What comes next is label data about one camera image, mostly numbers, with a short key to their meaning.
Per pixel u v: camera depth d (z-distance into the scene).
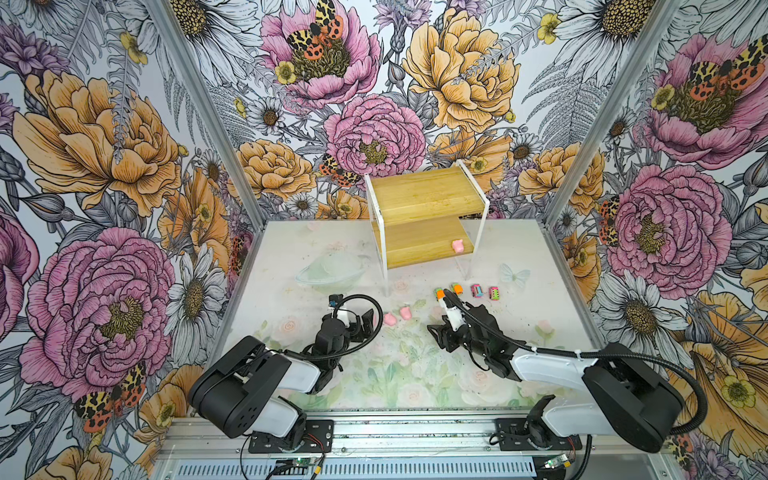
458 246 0.91
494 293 0.99
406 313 0.95
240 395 0.44
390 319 0.94
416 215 0.78
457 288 0.99
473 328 0.70
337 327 0.71
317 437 0.73
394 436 0.76
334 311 0.78
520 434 0.74
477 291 0.99
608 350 0.49
